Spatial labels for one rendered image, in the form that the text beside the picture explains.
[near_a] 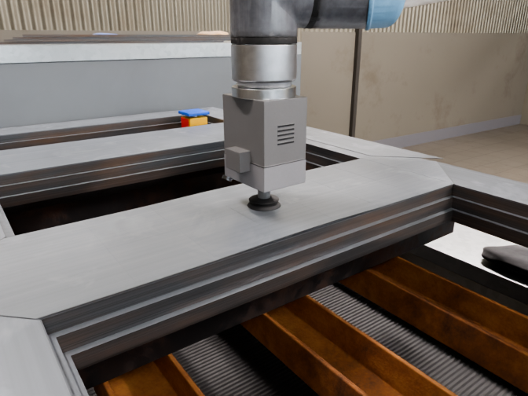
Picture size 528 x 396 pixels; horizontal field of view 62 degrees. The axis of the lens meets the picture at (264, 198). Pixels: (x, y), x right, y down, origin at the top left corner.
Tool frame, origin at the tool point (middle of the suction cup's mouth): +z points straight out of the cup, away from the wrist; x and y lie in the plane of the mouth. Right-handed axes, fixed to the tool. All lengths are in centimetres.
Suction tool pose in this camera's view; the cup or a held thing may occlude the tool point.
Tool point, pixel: (264, 214)
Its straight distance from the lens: 56.9
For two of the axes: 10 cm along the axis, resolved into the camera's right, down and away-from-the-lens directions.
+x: 8.0, -2.1, 5.6
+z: 0.0, 9.4, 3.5
